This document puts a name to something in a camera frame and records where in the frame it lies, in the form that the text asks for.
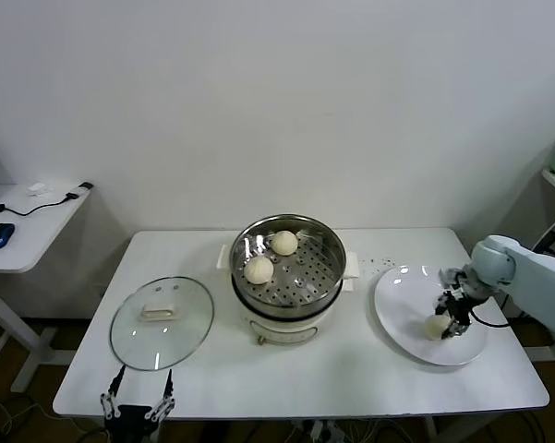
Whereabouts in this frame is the black cable with adapter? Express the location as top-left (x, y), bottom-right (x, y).
top-left (0, 181), bottom-right (96, 216)

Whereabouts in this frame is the white power strip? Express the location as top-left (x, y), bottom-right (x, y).
top-left (304, 418), bottom-right (347, 443)

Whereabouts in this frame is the white round plate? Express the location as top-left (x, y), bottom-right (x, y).
top-left (373, 264), bottom-right (490, 368)

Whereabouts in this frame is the black power cable with plug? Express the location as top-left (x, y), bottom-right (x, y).
top-left (532, 210), bottom-right (555, 255)

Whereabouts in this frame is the white side desk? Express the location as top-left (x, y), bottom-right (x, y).
top-left (0, 181), bottom-right (97, 393)

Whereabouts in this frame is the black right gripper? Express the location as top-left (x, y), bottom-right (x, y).
top-left (435, 287), bottom-right (476, 340)

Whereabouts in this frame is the white steamed baozi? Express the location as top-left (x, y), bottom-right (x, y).
top-left (243, 256), bottom-right (275, 285)
top-left (271, 229), bottom-right (299, 257)
top-left (424, 315), bottom-right (450, 341)

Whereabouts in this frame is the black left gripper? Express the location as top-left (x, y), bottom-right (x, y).
top-left (99, 365), bottom-right (177, 443)

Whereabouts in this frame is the cream electric cooking pot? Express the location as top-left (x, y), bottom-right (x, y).
top-left (217, 244), bottom-right (362, 346)

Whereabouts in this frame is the perforated steel steamer basket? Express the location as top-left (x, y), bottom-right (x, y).
top-left (231, 213), bottom-right (347, 319)

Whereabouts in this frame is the glass lid with cream handle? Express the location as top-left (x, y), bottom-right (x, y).
top-left (109, 275), bottom-right (216, 371)

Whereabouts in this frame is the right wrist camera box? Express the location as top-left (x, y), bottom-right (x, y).
top-left (437, 265), bottom-right (470, 296)

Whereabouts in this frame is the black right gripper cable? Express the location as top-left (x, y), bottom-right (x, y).
top-left (468, 299), bottom-right (512, 328)

